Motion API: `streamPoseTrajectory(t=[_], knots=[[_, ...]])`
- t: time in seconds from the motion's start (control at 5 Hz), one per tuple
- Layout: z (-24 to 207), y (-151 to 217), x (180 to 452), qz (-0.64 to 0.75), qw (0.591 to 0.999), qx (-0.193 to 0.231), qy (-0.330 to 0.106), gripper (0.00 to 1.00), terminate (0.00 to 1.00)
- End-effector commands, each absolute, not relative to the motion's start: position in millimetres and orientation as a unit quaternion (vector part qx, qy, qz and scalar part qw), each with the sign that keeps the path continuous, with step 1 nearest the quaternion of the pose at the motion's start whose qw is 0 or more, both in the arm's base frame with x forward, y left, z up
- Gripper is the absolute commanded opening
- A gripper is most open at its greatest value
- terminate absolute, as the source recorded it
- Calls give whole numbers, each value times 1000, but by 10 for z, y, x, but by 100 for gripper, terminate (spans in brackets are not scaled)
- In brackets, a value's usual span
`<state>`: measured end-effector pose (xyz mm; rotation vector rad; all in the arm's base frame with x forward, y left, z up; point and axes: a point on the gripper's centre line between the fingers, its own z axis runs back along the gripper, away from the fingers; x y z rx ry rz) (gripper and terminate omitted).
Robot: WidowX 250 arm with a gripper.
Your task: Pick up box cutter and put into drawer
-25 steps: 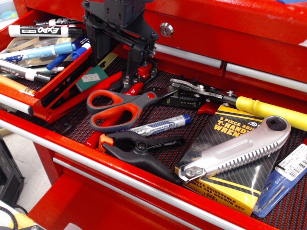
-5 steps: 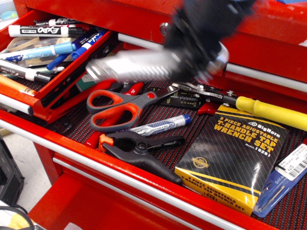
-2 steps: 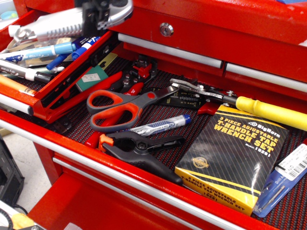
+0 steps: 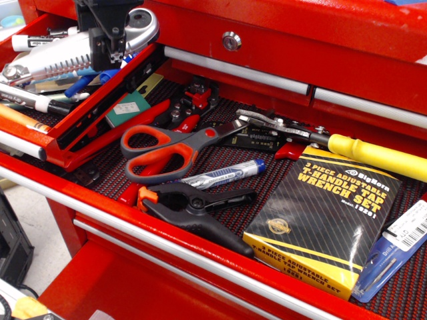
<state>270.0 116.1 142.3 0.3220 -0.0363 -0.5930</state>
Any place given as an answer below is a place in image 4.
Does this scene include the dark blue marker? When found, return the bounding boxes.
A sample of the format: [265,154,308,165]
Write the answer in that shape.
[64,53,137,98]

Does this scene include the black Expo marker rear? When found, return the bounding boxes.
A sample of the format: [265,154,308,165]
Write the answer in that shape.
[47,26,79,37]

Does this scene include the blue BIC marker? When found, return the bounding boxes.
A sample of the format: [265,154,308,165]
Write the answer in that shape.
[178,159,266,190]

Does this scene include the black spring clamp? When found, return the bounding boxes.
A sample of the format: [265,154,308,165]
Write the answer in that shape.
[137,183,257,259]

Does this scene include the green card package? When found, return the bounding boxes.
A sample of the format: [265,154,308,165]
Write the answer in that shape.
[105,91,151,128]

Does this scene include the black yellow wrench set box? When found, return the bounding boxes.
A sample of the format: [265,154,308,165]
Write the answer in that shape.
[243,147,401,300]

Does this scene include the silver chest lock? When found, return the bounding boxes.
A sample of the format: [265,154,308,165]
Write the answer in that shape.
[222,31,242,51]

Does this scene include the black Expo marker front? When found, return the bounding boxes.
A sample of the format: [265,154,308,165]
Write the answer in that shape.
[11,34,65,52]

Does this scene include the small red upper drawer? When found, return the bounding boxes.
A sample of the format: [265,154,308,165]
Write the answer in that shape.
[0,13,167,173]

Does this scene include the orange marker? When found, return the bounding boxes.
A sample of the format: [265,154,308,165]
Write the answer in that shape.
[1,104,51,134]

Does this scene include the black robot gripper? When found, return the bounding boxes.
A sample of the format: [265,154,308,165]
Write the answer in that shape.
[74,0,144,71]

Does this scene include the black expo marker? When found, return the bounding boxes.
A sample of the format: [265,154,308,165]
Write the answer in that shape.
[11,34,65,52]
[47,26,79,37]

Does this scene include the large red open drawer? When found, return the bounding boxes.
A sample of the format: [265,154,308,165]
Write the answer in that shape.
[1,58,426,319]

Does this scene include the yellow handled tool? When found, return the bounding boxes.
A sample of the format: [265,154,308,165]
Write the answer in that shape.
[236,109,426,182]

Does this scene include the red tool chest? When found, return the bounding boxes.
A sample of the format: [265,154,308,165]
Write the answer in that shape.
[18,0,427,320]

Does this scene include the red handled wire stripper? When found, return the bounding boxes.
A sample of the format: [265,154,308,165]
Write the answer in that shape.
[150,76,220,132]

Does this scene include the blue drill bit package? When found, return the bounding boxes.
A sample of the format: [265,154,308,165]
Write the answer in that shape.
[352,199,426,303]

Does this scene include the black wire stripper gauge tool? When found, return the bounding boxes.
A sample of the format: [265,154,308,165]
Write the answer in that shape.
[217,125,287,153]

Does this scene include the black red drawer liner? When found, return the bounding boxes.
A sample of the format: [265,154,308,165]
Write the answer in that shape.
[63,78,427,320]

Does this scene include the black box on floor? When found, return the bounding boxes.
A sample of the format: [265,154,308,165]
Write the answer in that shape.
[1,189,34,287]

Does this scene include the orange grey scissors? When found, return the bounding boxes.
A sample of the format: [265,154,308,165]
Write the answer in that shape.
[121,119,249,185]

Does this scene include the white black dry erase marker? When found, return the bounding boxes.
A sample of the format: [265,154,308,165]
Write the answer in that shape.
[1,83,73,116]

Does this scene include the silver box cutter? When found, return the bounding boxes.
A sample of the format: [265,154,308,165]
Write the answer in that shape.
[1,8,159,86]

